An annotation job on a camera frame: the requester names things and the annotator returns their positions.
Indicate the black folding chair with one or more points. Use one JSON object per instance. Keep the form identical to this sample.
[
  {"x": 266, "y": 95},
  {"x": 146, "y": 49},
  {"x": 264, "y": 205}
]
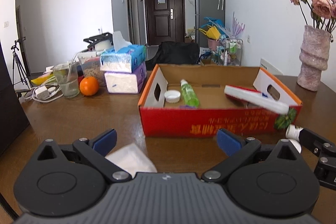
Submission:
[{"x": 176, "y": 52}]

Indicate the purple clothes hangers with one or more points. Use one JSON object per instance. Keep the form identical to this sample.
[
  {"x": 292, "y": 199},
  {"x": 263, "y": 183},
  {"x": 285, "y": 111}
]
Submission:
[{"x": 237, "y": 27}]

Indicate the red cardboard box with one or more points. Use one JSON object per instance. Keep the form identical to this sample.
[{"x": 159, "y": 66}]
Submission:
[{"x": 170, "y": 127}]

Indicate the black folded stand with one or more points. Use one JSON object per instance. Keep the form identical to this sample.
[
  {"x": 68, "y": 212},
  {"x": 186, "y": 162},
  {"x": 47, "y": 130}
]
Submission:
[{"x": 97, "y": 37}]

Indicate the black camera tripod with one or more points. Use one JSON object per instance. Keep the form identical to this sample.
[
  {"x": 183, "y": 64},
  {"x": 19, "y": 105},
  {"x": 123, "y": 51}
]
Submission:
[{"x": 19, "y": 66}]

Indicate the glass cup with straw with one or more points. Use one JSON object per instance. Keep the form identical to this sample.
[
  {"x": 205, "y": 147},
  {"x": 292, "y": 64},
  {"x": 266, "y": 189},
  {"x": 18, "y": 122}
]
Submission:
[{"x": 68, "y": 85}]

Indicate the grey interior door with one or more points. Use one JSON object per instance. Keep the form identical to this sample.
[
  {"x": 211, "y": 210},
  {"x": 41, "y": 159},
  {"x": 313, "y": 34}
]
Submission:
[{"x": 131, "y": 11}]

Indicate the white round lid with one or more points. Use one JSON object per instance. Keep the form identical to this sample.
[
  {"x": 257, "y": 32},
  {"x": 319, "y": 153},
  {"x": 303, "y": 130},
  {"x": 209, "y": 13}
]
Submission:
[{"x": 172, "y": 96}]

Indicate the grey refrigerator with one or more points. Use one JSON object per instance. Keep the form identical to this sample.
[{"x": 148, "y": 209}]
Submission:
[{"x": 208, "y": 14}]

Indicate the white flat board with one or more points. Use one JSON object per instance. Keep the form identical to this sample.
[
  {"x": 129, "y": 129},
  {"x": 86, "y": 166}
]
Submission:
[{"x": 270, "y": 66}]

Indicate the purple tissue pack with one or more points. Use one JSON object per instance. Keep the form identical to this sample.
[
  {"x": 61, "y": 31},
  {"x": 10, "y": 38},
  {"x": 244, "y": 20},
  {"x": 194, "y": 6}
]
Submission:
[{"x": 123, "y": 82}]

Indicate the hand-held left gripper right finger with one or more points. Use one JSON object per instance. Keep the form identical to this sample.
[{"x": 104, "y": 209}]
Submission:
[{"x": 227, "y": 142}]

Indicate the white red tube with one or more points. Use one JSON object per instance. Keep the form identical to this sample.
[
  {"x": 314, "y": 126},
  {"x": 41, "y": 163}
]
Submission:
[{"x": 254, "y": 99}]

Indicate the white round bowl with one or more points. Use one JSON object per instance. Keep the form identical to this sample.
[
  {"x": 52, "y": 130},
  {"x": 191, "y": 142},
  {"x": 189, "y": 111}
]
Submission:
[{"x": 103, "y": 46}]

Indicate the white charger adapter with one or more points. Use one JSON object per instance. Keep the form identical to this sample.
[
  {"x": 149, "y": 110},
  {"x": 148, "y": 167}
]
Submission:
[{"x": 42, "y": 94}]

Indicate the orange fruit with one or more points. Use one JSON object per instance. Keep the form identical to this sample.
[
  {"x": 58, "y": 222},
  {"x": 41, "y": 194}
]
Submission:
[{"x": 89, "y": 86}]

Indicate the pink textured vase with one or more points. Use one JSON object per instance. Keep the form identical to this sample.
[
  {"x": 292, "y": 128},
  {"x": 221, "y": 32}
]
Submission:
[{"x": 313, "y": 61}]

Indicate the green plastic bottle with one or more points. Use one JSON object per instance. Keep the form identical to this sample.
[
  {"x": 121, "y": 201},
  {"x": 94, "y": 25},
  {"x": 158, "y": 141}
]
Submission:
[{"x": 190, "y": 95}]

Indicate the small white bottle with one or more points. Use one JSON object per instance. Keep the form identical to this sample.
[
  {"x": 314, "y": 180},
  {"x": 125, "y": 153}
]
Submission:
[{"x": 292, "y": 132}]

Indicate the blue white bag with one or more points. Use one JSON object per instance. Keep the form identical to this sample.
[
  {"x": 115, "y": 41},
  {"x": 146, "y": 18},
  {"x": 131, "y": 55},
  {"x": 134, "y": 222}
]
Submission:
[{"x": 205, "y": 54}]

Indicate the white wall socket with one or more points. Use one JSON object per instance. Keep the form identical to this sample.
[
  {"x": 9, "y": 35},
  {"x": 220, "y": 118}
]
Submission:
[{"x": 249, "y": 38}]

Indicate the white tissue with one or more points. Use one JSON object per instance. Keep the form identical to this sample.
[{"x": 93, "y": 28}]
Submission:
[{"x": 131, "y": 158}]

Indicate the clear plastic food container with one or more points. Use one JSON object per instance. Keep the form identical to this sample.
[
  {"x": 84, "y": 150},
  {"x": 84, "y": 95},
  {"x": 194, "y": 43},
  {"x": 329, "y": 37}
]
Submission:
[{"x": 90, "y": 69}]

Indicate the flat white box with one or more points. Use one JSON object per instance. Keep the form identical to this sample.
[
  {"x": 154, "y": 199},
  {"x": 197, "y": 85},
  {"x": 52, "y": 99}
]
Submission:
[{"x": 50, "y": 68}]

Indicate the blue clothes hangers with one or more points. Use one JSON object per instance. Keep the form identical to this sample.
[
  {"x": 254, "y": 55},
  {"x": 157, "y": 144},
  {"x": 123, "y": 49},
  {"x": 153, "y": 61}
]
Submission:
[{"x": 212, "y": 21}]

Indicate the yellow packet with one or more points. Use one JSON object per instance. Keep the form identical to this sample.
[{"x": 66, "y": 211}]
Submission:
[{"x": 42, "y": 79}]

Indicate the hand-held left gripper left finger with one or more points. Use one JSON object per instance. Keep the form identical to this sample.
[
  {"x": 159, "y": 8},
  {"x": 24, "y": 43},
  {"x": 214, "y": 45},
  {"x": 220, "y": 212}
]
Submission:
[{"x": 106, "y": 140}]

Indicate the dark brown entrance door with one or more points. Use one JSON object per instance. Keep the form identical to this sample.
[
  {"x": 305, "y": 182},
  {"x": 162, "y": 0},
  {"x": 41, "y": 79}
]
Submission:
[{"x": 164, "y": 16}]

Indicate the pink bucket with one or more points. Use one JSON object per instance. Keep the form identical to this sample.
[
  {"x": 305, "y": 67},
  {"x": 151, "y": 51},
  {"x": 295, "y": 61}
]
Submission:
[{"x": 213, "y": 45}]

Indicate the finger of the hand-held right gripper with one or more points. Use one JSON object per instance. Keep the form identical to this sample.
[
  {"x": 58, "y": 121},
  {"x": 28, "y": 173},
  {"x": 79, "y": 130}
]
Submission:
[{"x": 315, "y": 141}]

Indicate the blue tissue pack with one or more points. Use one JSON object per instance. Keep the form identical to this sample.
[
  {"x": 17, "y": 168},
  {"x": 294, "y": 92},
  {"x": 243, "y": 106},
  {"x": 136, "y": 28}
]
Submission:
[{"x": 126, "y": 58}]

